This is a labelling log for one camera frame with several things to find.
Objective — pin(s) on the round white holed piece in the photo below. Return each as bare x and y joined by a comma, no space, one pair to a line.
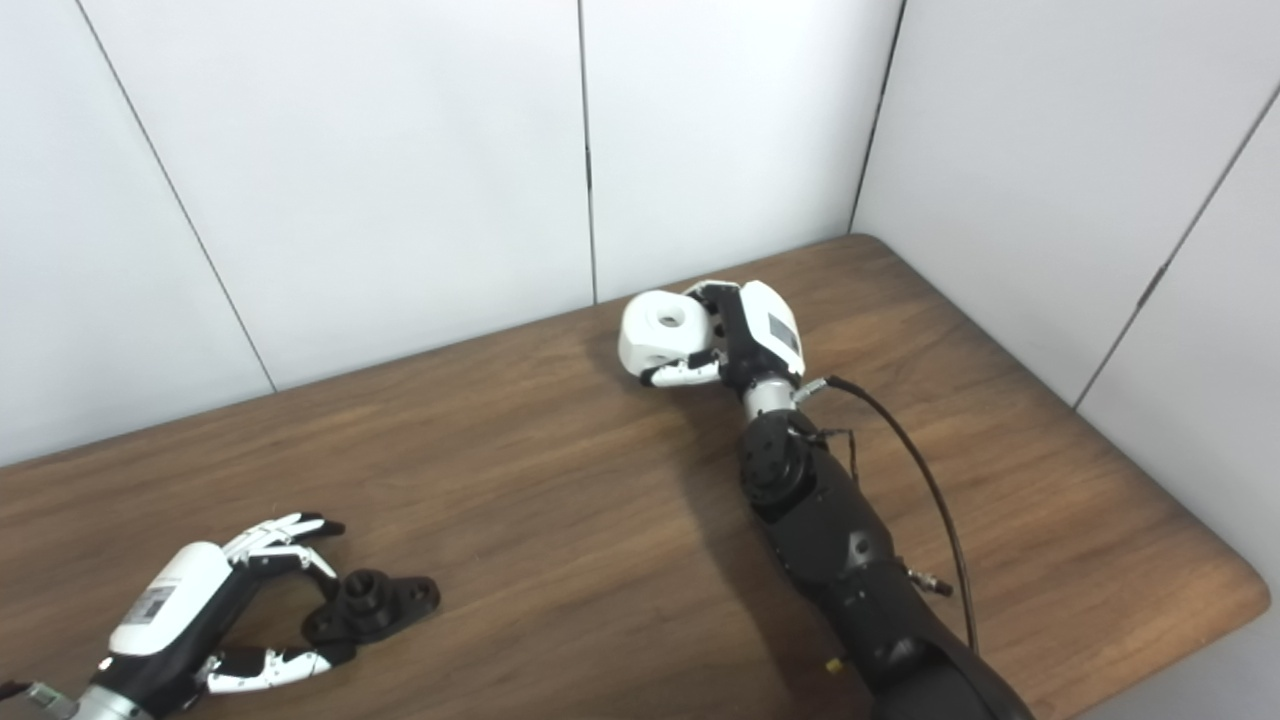
655,335

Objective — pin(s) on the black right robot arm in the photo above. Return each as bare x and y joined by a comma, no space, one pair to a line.
840,550

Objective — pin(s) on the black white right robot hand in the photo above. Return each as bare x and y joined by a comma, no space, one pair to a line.
760,335

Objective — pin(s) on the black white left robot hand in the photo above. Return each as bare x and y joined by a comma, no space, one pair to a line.
175,600

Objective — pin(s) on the black flanged holder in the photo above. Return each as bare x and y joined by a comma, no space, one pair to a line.
375,605

